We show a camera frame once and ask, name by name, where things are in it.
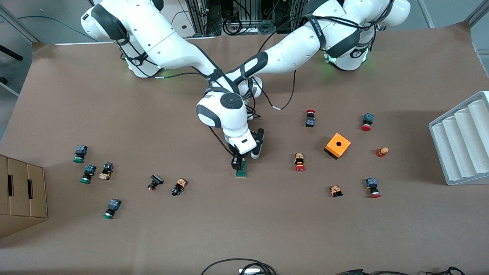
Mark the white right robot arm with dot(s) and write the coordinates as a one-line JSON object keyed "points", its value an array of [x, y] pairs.
{"points": [[172, 46]]}

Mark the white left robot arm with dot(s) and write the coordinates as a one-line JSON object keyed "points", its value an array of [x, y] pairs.
{"points": [[298, 53]]}

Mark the red button with orange base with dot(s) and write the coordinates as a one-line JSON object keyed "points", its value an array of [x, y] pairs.
{"points": [[299, 162]]}

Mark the black square-head push button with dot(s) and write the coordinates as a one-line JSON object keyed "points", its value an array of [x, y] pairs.
{"points": [[154, 182]]}

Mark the red mushroom push button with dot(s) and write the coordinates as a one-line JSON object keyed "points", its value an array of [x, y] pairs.
{"points": [[367, 122], [373, 187], [310, 119]]}

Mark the orange contact block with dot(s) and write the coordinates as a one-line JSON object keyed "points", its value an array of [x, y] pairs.
{"points": [[335, 190]]}

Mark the white power plug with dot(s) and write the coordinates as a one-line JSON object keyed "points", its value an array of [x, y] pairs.
{"points": [[250, 271]]}

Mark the green mushroom push button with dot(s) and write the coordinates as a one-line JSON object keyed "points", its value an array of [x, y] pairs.
{"points": [[111, 208], [88, 173], [80, 153]]}

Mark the red yellow button head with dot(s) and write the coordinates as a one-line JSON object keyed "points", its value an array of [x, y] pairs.
{"points": [[382, 152]]}

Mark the black equipment rack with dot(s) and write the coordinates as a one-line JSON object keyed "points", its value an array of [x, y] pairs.
{"points": [[237, 15]]}

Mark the brown cardboard box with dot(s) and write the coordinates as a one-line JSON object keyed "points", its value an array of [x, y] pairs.
{"points": [[23, 191]]}

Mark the grey ribbed plastic tray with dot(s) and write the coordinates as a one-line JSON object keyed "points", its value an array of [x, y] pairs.
{"points": [[462, 141]]}

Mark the black selector switch orange base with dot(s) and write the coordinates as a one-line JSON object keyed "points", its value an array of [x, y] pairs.
{"points": [[178, 186], [106, 171]]}

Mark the orange button enclosure box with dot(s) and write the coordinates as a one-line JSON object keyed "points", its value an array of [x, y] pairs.
{"points": [[337, 146]]}

